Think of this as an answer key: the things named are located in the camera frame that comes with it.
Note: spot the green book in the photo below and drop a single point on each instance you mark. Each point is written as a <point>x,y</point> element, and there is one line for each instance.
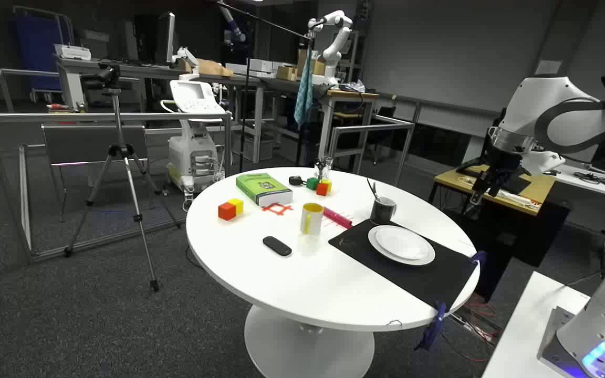
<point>262,186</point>

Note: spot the white plate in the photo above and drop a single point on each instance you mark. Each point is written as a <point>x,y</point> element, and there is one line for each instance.
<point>399,243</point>

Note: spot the dark upright monitor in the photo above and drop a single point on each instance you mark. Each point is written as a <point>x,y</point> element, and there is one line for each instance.
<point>167,33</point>

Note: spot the grey camera tripod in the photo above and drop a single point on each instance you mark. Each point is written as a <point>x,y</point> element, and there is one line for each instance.
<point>117,118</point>

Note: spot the white equipment cart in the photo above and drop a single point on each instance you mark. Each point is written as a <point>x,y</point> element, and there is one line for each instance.
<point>194,157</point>

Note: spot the silver fork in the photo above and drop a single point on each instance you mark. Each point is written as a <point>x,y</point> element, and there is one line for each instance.
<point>377,192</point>

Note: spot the small red cube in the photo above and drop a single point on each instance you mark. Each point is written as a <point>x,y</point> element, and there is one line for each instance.
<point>226,211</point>

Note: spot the blue cabinet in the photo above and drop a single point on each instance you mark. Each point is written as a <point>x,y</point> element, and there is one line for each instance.
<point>36,42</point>

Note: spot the dark grey mug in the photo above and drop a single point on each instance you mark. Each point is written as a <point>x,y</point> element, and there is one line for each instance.
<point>383,211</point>

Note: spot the clear drinking glass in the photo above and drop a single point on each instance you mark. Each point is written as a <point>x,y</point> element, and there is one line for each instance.
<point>328,168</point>
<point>320,170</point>

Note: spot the green block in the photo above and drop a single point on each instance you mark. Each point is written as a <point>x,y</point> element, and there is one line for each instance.
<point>312,183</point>

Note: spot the red hexagonal block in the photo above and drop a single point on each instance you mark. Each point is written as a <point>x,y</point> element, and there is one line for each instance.
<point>325,186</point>

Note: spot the grey metal frame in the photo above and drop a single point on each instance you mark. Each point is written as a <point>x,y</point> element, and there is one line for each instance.
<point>36,115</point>

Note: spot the metal frame table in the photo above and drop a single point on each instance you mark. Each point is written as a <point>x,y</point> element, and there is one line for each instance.
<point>368,126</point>

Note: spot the black placemat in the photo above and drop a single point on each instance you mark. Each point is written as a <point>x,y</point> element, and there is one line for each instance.
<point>441,279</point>

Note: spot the white paper sign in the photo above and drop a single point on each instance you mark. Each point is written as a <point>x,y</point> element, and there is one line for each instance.
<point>549,68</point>

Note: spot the teal cloth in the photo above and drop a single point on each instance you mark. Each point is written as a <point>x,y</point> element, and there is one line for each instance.
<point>303,96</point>

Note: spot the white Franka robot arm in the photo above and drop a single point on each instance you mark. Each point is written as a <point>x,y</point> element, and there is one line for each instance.
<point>546,106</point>

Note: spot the grey robot mounting plate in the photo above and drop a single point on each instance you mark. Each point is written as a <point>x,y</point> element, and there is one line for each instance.
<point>551,337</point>

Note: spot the white and yellow mug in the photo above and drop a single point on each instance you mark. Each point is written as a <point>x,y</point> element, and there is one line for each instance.
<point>312,219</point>

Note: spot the small yellow cube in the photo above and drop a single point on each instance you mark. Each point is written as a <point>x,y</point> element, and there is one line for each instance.
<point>237,204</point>

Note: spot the cardboard box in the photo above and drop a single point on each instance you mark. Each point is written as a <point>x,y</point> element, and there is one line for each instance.
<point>212,68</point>
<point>289,71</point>

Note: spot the wooden top table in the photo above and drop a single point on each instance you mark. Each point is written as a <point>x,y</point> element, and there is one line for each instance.
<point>536,190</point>

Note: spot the white table pedestal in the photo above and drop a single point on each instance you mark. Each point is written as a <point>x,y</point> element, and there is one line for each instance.
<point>303,342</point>

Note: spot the black boom stand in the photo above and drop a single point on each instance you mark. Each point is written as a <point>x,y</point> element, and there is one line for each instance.
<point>246,106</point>

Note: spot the white robot platform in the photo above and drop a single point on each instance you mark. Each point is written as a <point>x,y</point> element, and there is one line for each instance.
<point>519,337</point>

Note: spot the black oval remote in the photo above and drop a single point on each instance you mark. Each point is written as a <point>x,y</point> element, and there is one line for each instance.
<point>276,246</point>

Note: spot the blue tape strip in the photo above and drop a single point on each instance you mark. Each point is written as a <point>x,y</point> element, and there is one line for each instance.
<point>480,258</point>
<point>430,327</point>

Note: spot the black tripod camera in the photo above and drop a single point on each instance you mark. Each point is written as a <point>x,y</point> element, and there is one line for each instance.
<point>110,71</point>

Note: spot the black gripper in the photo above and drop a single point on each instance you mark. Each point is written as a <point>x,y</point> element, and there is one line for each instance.
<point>505,164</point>

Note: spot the long grey workbench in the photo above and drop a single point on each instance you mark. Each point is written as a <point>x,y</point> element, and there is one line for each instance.
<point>141,69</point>

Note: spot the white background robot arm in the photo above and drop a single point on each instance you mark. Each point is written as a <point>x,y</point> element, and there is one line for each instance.
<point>336,42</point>

